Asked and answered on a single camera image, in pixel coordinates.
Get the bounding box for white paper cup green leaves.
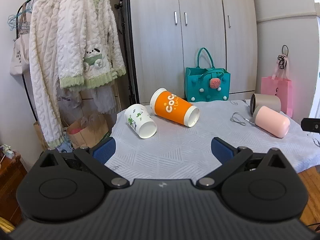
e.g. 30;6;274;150
124;104;157;139

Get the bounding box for orange coco paper cup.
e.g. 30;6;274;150
150;88;200;127

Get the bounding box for brown paper shopping bag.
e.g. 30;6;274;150
66;113;109;148

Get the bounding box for pink tumbler with grey lid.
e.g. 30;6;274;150
253;106;290;138

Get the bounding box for beige metal tumbler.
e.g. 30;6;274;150
250;93;281;116

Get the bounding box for pink paper gift bag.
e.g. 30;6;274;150
260;54;293;118

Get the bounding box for white patterned tablecloth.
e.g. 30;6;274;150
106;100;319;181

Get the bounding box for teal felt tote bag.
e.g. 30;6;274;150
184;47;231;102

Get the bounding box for dark wooden side cabinet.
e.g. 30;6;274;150
0;152;27;226

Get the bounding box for white fleece jacket green trim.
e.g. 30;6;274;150
57;0;126;90

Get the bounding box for white canvas tote bag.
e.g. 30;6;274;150
9;2;31;77

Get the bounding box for grey wooden wardrobe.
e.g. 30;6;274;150
127;0;258;104

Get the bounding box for blue clothes hangers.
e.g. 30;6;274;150
7;0;33;34

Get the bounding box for black clothes rack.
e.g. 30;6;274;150
7;0;37;121

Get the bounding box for grey cord loop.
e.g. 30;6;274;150
229;112;255;127

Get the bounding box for black cable on hook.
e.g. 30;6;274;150
277;44;290;70

